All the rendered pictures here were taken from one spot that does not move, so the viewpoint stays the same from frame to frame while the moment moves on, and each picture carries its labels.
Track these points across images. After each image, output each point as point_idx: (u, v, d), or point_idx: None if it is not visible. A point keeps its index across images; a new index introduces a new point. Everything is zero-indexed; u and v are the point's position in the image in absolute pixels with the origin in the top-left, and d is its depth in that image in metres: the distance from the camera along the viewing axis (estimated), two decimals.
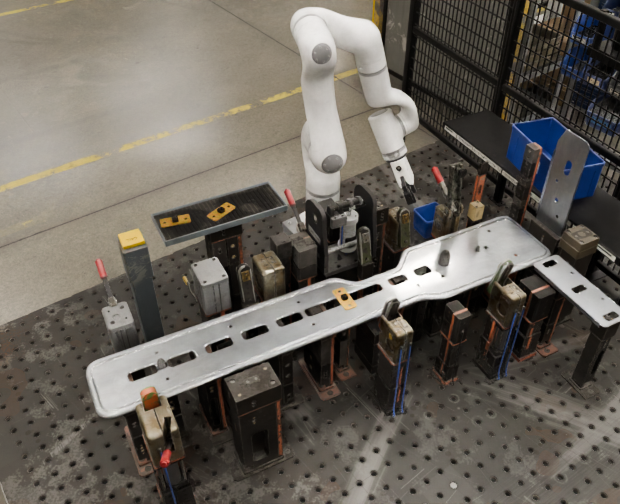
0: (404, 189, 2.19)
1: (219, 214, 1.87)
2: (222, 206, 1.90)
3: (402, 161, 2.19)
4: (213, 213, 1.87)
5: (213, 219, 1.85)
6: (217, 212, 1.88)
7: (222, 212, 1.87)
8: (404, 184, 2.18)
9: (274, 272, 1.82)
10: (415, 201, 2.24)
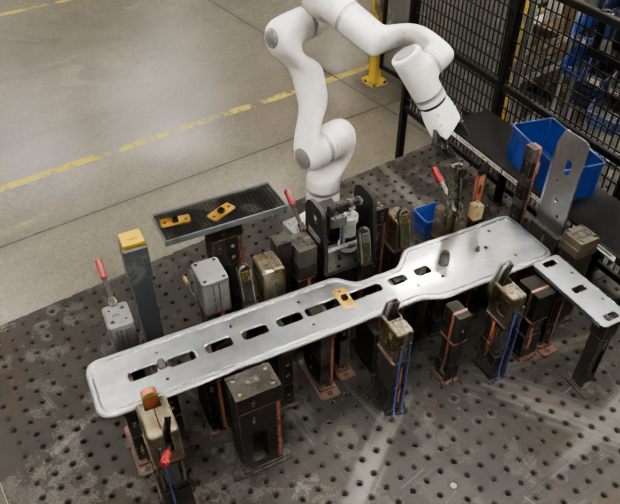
0: (459, 108, 1.86)
1: (219, 214, 1.87)
2: (222, 206, 1.90)
3: None
4: (213, 213, 1.87)
5: (213, 219, 1.85)
6: (217, 212, 1.88)
7: (222, 212, 1.87)
8: (455, 105, 1.86)
9: (274, 272, 1.82)
10: (460, 134, 1.90)
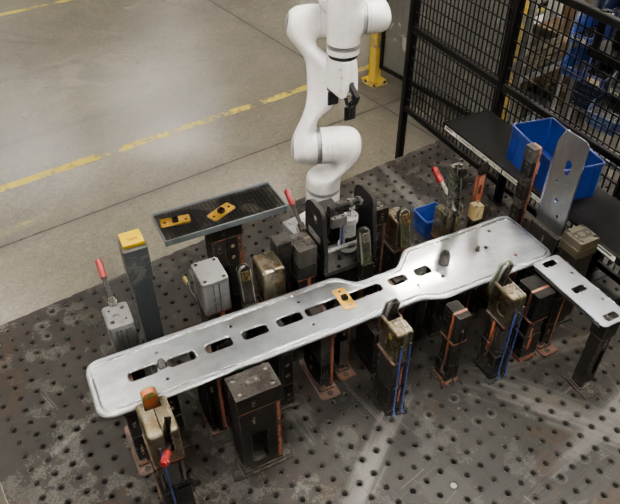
0: None
1: (219, 214, 1.87)
2: (222, 206, 1.90)
3: (328, 53, 1.68)
4: (213, 213, 1.87)
5: (213, 219, 1.85)
6: (217, 212, 1.88)
7: (222, 212, 1.87)
8: None
9: (274, 272, 1.82)
10: (328, 103, 1.79)
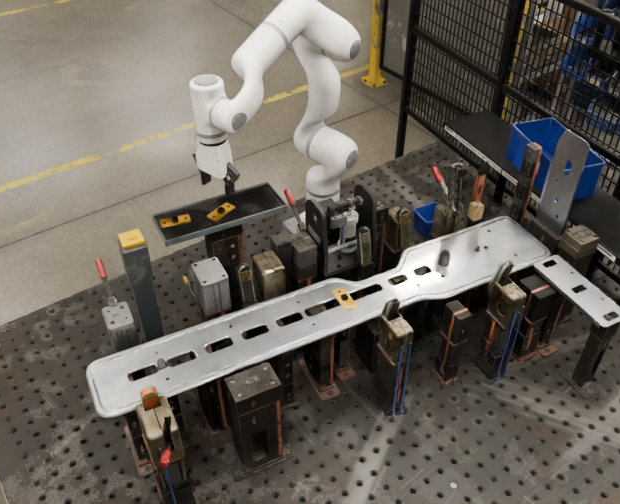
0: (195, 157, 1.82)
1: (219, 214, 1.87)
2: (222, 206, 1.90)
3: (196, 139, 1.73)
4: (213, 213, 1.87)
5: (213, 219, 1.85)
6: (217, 212, 1.88)
7: (222, 212, 1.87)
8: (194, 153, 1.80)
9: (274, 272, 1.82)
10: (202, 183, 1.84)
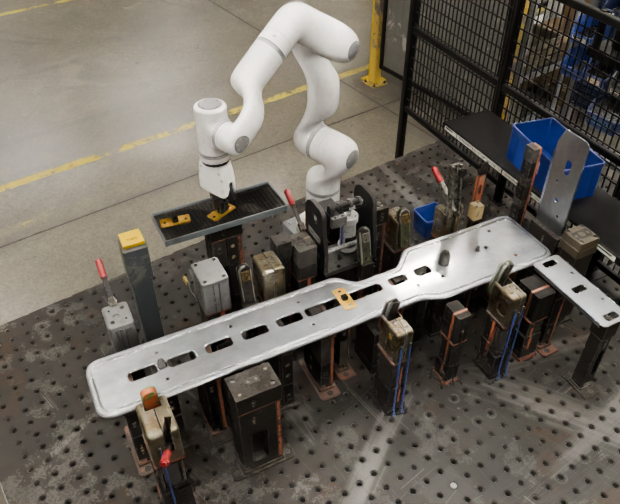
0: None
1: (219, 215, 1.87)
2: None
3: (199, 159, 1.78)
4: (213, 213, 1.87)
5: (213, 219, 1.85)
6: (217, 212, 1.88)
7: (222, 212, 1.87)
8: None
9: (274, 272, 1.82)
10: (213, 209, 1.87)
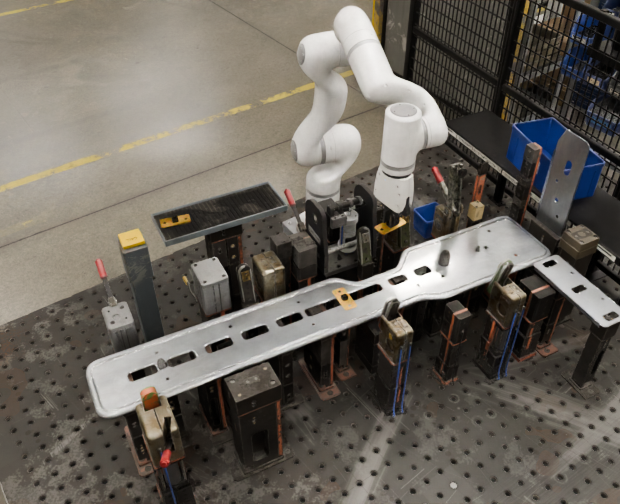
0: None
1: (388, 228, 1.71)
2: None
3: (379, 166, 1.63)
4: (381, 225, 1.72)
5: (381, 232, 1.70)
6: (386, 225, 1.72)
7: (391, 226, 1.72)
8: None
9: (274, 272, 1.82)
10: (383, 220, 1.72)
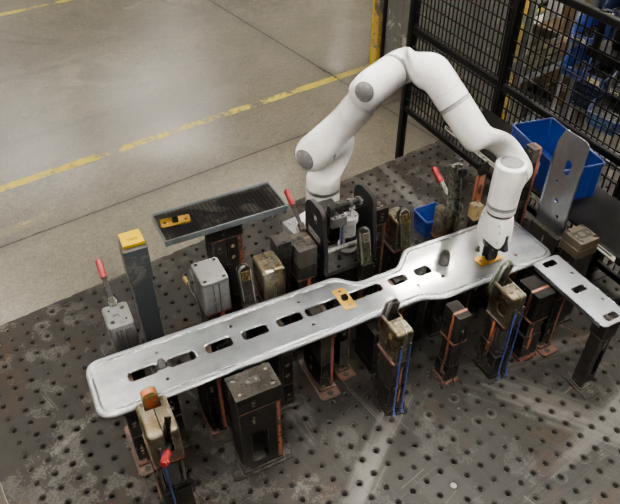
0: None
1: (486, 261, 1.95)
2: None
3: (484, 207, 1.87)
4: (480, 258, 1.96)
5: (479, 264, 1.94)
6: (484, 258, 1.96)
7: None
8: None
9: (274, 272, 1.82)
10: (482, 254, 1.96)
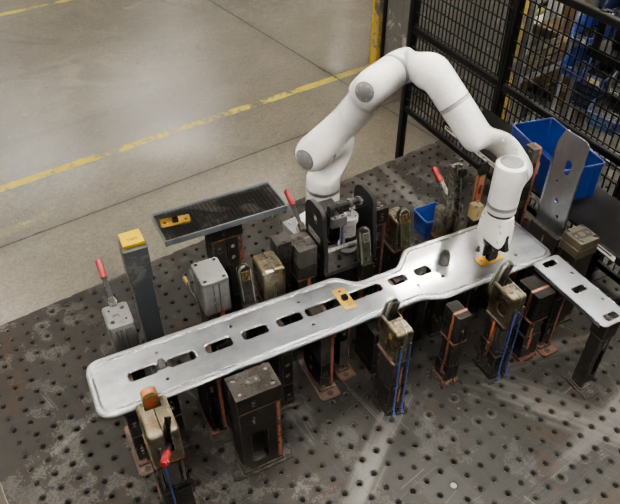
0: None
1: (487, 261, 1.95)
2: None
3: (484, 207, 1.87)
4: (481, 258, 1.96)
5: (480, 264, 1.94)
6: (485, 258, 1.96)
7: (490, 259, 1.95)
8: None
9: (274, 272, 1.82)
10: (482, 254, 1.96)
